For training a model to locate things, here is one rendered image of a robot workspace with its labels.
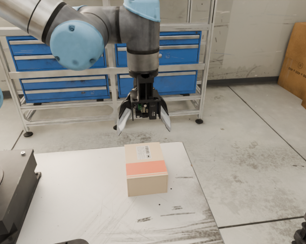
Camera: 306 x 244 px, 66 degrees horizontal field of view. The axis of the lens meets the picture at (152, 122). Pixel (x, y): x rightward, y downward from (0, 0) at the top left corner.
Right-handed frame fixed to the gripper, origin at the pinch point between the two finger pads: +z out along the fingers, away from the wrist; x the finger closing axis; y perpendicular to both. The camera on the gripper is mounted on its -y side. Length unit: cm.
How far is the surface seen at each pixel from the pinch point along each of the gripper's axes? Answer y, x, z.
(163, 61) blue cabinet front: -139, 31, 24
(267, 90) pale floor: -201, 181, 88
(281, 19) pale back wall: -225, 190, 6
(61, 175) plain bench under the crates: -4.1, -27.6, 17.3
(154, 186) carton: 8.1, 2.1, 13.9
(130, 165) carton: 2.9, -4.7, 9.8
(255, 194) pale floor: -42, 79, 87
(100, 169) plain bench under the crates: -5.1, -14.7, 17.3
